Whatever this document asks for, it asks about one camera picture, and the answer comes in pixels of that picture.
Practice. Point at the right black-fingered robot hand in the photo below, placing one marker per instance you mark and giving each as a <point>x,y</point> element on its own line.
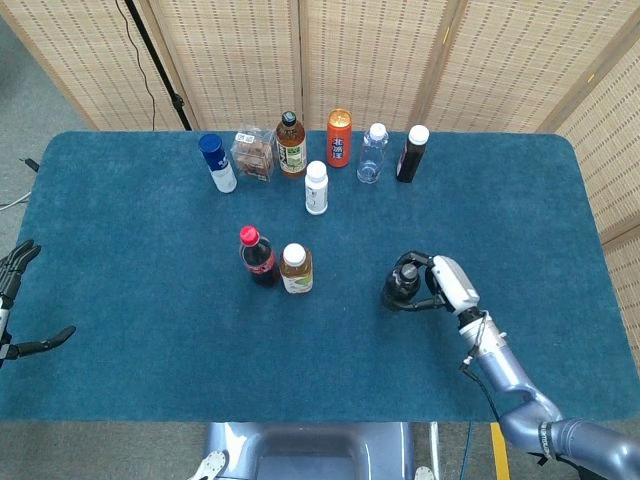
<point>455,285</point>

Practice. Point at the left black-fingered robot hand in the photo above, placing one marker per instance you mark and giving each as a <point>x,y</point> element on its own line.
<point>15,270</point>

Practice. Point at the cola bottle with red cap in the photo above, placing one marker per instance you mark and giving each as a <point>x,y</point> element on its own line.
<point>260,262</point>

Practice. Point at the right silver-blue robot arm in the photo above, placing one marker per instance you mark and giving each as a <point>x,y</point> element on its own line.
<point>520,390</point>

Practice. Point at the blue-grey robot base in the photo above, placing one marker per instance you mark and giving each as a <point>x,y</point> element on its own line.
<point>310,450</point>

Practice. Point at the green tea bottle white cap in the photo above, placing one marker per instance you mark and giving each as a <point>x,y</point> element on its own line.
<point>296,275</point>

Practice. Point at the green-label tea bottle, black cap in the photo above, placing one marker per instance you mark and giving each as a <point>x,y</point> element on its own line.
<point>291,150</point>

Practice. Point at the black floor plug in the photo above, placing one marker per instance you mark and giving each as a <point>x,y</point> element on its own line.
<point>30,163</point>

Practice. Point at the dark juice bottle, white cap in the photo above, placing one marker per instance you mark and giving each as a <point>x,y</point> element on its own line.
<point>411,160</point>

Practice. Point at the clear water bottle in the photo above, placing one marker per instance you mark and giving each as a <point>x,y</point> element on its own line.
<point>372,157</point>

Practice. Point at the white table leg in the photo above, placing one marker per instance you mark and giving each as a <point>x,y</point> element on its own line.
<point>434,447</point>

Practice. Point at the orange drink can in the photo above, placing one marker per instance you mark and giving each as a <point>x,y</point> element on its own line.
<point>339,145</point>

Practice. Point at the white perforated foot plate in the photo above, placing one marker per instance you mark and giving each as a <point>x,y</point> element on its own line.
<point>212,465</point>
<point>423,473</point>

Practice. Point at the blue table cloth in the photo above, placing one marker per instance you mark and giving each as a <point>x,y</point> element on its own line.
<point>250,350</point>

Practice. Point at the white bottle with blue cap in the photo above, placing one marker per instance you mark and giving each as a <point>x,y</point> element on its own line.
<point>217,162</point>

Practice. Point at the clear plastic snack box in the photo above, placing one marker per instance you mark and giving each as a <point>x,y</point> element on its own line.
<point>255,157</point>

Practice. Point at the black tripod pole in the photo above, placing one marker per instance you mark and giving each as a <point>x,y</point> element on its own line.
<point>160,67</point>

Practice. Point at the bamboo folding screen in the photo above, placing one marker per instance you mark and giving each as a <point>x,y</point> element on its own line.
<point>240,60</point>

